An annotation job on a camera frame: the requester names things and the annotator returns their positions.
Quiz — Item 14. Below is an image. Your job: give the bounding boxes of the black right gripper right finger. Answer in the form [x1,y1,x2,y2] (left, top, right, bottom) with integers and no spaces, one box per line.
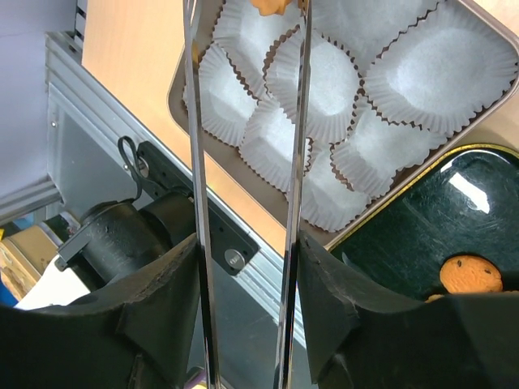
[298,237,518,388]

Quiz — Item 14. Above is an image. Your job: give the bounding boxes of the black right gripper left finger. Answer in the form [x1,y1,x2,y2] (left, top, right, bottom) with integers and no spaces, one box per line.
[1,235,199,388]

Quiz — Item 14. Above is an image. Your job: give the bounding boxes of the silver metal tongs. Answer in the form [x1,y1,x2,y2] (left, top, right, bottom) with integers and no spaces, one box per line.
[181,0,314,389]

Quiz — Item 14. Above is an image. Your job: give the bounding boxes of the plain round orange cookie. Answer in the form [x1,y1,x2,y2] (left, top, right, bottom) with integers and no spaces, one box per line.
[251,0,291,16]

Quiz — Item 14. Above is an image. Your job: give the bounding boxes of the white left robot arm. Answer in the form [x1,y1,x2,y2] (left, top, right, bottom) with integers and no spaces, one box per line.
[15,192,195,310]

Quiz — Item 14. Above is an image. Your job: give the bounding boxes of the chocolate chip round cookie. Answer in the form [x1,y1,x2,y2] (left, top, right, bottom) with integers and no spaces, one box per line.
[440,255,503,293]

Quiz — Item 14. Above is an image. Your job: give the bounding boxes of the black gold-rimmed tray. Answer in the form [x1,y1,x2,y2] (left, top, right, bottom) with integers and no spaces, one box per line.
[331,144,518,300]

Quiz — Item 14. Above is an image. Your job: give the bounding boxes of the brown cookie tin box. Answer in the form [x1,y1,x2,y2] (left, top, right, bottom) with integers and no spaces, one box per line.
[166,0,519,249]

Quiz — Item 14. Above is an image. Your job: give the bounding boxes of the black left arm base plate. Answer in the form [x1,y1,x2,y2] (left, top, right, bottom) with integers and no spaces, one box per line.
[137,139,260,277]

